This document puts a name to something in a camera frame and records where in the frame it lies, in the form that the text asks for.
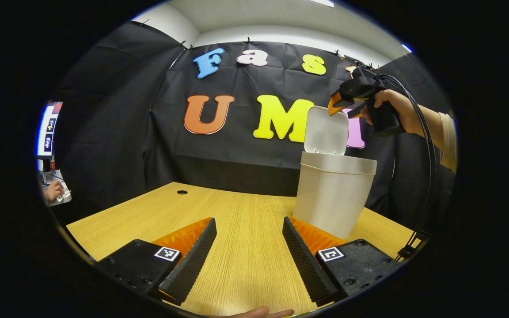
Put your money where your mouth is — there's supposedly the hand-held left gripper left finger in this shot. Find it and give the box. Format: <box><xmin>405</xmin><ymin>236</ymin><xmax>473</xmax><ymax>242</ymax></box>
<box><xmin>95</xmin><ymin>216</ymin><xmax>217</xmax><ymax>306</ymax></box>

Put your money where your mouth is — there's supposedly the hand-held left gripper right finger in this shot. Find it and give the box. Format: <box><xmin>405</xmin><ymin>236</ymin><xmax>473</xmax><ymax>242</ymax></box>
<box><xmin>282</xmin><ymin>216</ymin><xmax>403</xmax><ymax>308</ymax></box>

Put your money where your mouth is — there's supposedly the white desktop garbage bin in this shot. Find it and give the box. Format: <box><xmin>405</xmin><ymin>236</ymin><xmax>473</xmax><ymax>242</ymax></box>
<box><xmin>293</xmin><ymin>106</ymin><xmax>377</xmax><ymax>239</ymax></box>

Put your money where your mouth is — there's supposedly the wooden desktop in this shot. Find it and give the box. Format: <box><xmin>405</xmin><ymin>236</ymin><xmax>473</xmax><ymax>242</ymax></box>
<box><xmin>66</xmin><ymin>182</ymin><xmax>418</xmax><ymax>317</ymax></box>

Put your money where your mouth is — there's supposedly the black backdrop cloth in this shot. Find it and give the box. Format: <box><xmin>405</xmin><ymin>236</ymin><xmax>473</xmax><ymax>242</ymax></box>
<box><xmin>51</xmin><ymin>20</ymin><xmax>456</xmax><ymax>227</ymax></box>

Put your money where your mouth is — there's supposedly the white side desk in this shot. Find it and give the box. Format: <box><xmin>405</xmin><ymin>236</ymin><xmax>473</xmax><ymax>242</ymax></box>
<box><xmin>38</xmin><ymin>169</ymin><xmax>73</xmax><ymax>208</ymax></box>

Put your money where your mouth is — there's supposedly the computer monitor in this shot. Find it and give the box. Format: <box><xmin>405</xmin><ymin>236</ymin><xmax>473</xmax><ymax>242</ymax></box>
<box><xmin>36</xmin><ymin>102</ymin><xmax>63</xmax><ymax>160</ymax></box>

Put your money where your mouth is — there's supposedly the black cable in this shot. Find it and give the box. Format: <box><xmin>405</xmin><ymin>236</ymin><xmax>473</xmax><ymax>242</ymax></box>
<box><xmin>378</xmin><ymin>73</ymin><xmax>439</xmax><ymax>261</ymax></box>

